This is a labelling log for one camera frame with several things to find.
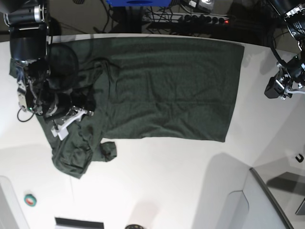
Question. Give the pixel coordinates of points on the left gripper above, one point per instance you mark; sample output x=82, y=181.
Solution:
x=281, y=86

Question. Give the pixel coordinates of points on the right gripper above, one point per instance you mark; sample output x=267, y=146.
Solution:
x=67, y=108

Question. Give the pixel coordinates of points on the dark green t-shirt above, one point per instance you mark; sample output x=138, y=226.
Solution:
x=147, y=87

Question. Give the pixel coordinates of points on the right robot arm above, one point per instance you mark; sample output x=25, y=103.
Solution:
x=45, y=71

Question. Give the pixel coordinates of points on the black U-shaped clip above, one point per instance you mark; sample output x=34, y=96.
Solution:
x=299, y=158

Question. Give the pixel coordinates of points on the green red tape roll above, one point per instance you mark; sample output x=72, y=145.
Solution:
x=30, y=200

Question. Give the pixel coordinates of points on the white tray with black slot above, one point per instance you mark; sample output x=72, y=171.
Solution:
x=63, y=223

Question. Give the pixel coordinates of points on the blue plastic bin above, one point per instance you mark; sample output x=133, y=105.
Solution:
x=135, y=3

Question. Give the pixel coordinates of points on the white power strip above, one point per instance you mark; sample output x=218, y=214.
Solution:
x=186, y=18

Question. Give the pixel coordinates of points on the black round dotted object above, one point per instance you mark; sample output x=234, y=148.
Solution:
x=134, y=226

